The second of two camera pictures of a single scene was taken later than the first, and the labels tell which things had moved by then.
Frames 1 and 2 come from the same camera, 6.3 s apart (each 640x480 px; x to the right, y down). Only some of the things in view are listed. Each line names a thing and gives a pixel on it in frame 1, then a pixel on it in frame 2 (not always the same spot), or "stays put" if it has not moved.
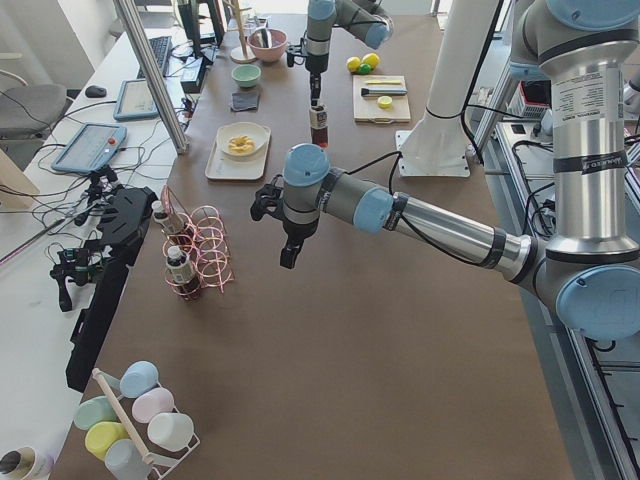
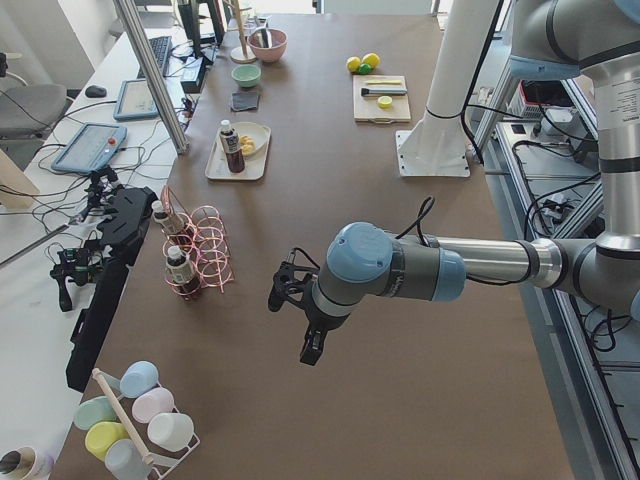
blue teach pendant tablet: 94,145 stays put
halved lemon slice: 384,102 stays put
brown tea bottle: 318,119 → 231,146
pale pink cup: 152,403 stays put
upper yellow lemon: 372,59 stays put
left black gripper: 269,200 → 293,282
